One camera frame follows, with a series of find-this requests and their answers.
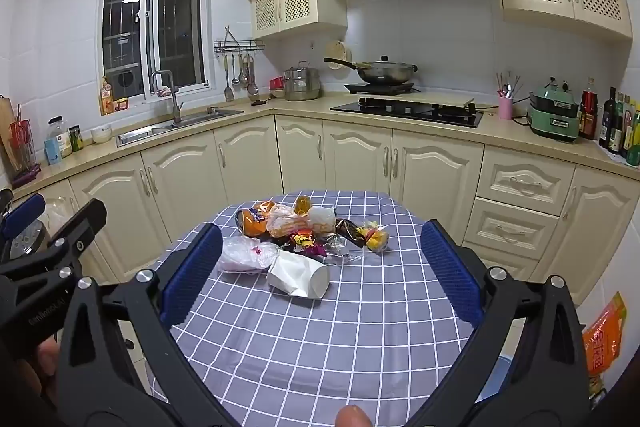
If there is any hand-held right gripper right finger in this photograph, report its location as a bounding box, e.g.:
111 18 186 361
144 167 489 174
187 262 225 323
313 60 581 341
395 219 588 427

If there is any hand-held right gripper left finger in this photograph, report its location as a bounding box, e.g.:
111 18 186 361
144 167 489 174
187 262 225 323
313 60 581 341
55 222 241 427

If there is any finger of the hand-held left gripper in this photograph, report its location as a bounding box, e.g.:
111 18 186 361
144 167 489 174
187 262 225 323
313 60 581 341
0 198 108 289
0 189 47 240

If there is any dark colourful snack wrapper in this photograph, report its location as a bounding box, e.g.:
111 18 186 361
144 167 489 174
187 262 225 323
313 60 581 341
280 229 331 258

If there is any person's left hand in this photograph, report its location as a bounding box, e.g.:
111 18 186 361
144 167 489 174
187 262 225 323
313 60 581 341
15 338 62 403

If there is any person's right hand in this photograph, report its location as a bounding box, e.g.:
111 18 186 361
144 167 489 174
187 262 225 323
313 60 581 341
336 404 372 427

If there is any cream cabinet drawer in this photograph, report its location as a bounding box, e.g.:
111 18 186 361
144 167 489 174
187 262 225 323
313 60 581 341
477 147 576 215
465 198 561 258
462 244 538 280

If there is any white plastic bag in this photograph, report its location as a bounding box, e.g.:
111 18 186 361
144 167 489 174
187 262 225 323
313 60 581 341
217 236 281 274

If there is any plastic jar with blue label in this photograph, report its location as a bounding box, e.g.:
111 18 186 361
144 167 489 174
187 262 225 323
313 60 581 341
44 117 73 166

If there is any orange snack packet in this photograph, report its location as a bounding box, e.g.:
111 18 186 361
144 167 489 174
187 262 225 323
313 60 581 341
235 201 276 239

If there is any clear wrapper with yellow filling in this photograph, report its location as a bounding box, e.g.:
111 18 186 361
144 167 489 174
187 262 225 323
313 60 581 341
361 219 391 254

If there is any cream base cabinet run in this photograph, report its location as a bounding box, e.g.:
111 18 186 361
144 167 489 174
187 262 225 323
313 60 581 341
10 114 640 308

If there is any wooden cutting board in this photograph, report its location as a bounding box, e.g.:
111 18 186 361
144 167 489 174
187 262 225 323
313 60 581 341
0 96 21 172

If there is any crushed white paper cup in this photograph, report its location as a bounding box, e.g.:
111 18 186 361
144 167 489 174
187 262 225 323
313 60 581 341
266 251 331 300

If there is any dark brown wrapper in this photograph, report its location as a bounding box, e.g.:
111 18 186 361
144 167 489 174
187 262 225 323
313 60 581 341
334 218 368 250

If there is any clear bread wrapper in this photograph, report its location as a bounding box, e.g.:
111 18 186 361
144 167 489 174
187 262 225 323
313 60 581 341
267 203 337 240

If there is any yellow red packet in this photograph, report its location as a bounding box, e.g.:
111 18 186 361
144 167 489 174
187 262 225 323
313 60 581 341
99 77 117 116

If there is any steel sink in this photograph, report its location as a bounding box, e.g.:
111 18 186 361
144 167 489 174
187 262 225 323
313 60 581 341
116 107 245 148

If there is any blue checked tablecloth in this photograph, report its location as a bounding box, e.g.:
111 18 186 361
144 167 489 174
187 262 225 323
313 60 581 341
142 190 501 427

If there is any steel faucet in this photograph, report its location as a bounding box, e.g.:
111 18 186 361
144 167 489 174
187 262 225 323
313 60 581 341
150 70 183 128

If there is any orange plastic bag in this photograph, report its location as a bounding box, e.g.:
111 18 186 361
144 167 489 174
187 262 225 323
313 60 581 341
582 292 628 378

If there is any black gas hob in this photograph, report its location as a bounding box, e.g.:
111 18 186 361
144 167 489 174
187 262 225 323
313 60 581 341
330 97 485 128

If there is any hanging steel spatula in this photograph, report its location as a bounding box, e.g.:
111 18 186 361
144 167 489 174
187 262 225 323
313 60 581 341
223 54 235 102

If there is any green electric cooker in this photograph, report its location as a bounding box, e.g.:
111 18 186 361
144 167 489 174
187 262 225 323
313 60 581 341
527 77 582 144

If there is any steel wok with lid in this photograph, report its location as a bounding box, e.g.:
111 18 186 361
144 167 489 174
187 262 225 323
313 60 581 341
322 55 418 85

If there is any red label dark bottle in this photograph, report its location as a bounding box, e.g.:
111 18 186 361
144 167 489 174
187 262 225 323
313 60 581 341
579 77 600 140

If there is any steel stockpot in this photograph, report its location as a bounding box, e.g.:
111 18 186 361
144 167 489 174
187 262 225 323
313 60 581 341
283 61 321 102

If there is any dark glass wine bottle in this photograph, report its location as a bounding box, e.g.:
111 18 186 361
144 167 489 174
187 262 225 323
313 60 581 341
599 87 619 151

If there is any green plastic bottle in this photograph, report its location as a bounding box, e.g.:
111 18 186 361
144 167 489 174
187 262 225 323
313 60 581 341
625 109 640 168

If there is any dark sauce bottle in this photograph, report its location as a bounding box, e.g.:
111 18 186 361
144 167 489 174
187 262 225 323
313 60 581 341
615 93 630 156

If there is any kitchen window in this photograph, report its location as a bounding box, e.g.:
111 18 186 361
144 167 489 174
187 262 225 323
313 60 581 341
101 0 210 100

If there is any pale round board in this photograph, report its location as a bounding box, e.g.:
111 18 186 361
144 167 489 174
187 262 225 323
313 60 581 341
326 39 351 70

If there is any red handled knife rack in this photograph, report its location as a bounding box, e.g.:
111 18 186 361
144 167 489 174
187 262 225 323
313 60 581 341
7 103 42 190

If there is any wall utensil rack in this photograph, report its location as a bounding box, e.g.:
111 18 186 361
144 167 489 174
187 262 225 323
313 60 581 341
213 26 266 55

